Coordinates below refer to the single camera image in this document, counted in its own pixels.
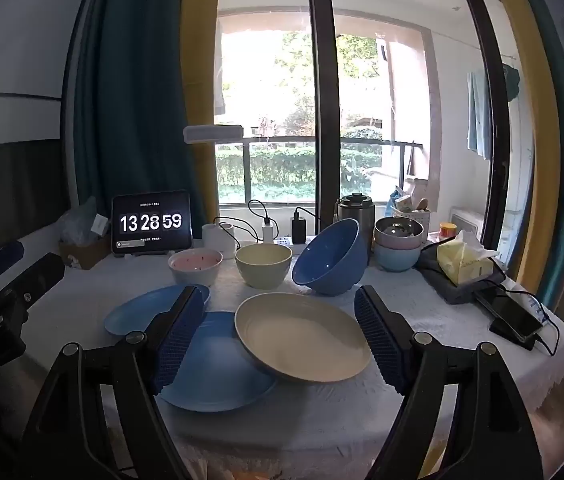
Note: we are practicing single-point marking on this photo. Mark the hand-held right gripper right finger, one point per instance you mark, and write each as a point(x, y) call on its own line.
point(379, 340)

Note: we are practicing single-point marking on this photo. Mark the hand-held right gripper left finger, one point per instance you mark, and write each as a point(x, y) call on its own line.
point(176, 340)

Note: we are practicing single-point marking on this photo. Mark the light blue oval plate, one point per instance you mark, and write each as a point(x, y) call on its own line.
point(136, 312)

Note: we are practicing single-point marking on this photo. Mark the blue round plate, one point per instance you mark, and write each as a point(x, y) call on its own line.
point(216, 370)

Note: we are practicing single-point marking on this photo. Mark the dark blue bowl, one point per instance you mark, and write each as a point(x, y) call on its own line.
point(329, 255)

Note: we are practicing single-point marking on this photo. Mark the cream bowl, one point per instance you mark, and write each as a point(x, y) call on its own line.
point(263, 272)

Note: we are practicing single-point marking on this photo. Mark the clear plastic bag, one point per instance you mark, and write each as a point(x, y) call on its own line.
point(76, 225)

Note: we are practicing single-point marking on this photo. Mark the white bowl pink dotted inside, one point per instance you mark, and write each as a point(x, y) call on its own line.
point(194, 272)

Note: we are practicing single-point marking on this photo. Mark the small white box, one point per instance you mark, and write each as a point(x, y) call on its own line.
point(100, 224)

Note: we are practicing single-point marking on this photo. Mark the light blue bowl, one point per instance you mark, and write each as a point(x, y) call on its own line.
point(396, 259)

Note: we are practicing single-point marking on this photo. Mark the grey pouch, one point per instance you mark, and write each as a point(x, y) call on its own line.
point(437, 280)

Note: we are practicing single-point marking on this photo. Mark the white textured tablecloth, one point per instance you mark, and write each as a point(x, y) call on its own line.
point(312, 425)

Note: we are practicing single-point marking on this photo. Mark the white cup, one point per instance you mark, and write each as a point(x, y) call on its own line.
point(214, 237)

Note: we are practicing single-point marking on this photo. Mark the yellow tissue pack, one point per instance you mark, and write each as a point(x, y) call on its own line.
point(462, 262)

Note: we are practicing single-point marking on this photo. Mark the stainless steel bowl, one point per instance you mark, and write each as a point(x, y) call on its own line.
point(397, 227)

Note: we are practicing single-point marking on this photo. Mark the tablet showing clock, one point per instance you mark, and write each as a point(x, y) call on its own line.
point(151, 222)

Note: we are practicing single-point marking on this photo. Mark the stainless steel tumbler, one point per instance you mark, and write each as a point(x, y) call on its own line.
point(362, 215)

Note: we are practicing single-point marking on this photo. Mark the small orange-lid jar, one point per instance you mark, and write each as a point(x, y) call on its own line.
point(447, 232)

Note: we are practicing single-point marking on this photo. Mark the white basket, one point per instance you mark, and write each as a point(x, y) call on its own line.
point(419, 217)

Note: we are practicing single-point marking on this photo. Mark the black slim power bank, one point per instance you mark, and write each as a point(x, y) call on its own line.
point(512, 337)

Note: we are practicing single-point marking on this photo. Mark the black smartphone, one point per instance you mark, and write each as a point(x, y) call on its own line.
point(512, 312)

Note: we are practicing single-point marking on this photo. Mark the blue snack bag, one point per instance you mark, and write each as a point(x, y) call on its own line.
point(392, 205)

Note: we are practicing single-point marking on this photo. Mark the black charger brick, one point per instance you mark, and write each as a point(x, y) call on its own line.
point(298, 230)

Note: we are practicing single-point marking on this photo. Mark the white power strip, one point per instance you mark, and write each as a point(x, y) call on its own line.
point(282, 243)

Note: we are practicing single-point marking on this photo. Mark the small snack box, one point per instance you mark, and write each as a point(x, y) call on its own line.
point(404, 203)

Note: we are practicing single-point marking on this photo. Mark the white charger plug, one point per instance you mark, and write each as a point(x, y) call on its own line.
point(268, 232)

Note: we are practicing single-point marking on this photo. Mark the tan rounded snack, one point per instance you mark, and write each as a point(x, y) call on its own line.
point(420, 204)

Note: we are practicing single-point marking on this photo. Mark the white appliance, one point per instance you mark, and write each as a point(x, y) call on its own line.
point(469, 220)

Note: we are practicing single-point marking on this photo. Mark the balcony railing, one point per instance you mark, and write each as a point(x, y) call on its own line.
point(362, 142)

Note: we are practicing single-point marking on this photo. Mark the white lamp head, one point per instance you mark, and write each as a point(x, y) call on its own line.
point(213, 134)

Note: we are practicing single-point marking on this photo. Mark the light blue hanging shirt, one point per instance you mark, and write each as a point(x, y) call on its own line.
point(478, 115)

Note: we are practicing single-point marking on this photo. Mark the white hanging garment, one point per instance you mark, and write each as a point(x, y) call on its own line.
point(219, 85)

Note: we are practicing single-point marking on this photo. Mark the yellow curtain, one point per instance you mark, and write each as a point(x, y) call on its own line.
point(199, 60)
point(537, 135)

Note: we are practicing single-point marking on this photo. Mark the dark green hanging cloth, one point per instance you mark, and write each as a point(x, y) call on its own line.
point(511, 82)

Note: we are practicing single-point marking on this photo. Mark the black sliding door frame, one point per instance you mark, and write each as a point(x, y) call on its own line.
point(492, 110)

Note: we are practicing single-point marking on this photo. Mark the black window post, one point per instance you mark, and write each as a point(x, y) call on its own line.
point(324, 85)

